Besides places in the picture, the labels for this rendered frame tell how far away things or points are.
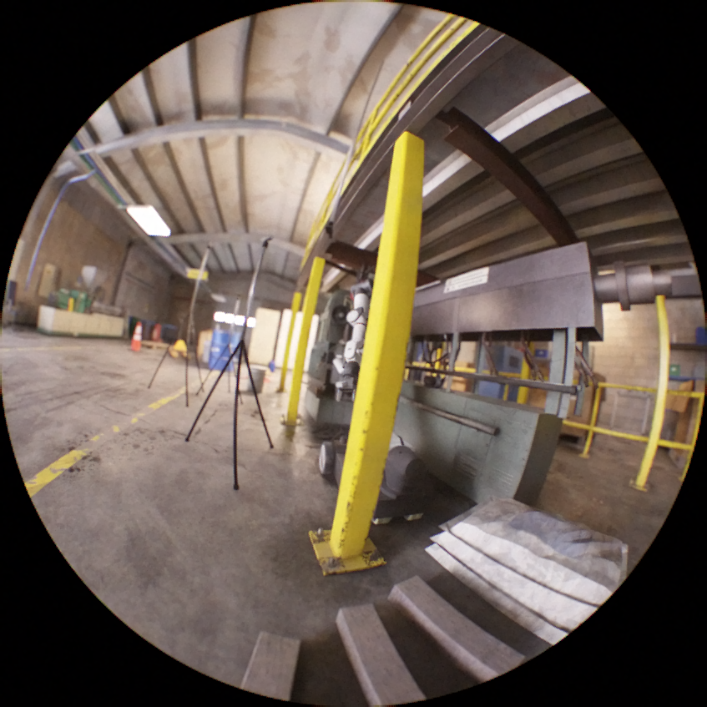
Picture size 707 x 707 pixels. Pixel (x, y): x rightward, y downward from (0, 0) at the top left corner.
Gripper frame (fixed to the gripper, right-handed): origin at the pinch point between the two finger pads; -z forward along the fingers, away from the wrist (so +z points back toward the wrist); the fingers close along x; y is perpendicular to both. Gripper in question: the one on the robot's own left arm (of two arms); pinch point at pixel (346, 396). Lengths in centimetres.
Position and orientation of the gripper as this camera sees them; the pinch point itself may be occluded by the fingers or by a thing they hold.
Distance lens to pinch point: 125.9
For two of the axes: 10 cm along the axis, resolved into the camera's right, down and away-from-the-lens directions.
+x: -8.3, 1.0, 5.5
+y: -5.3, -4.5, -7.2
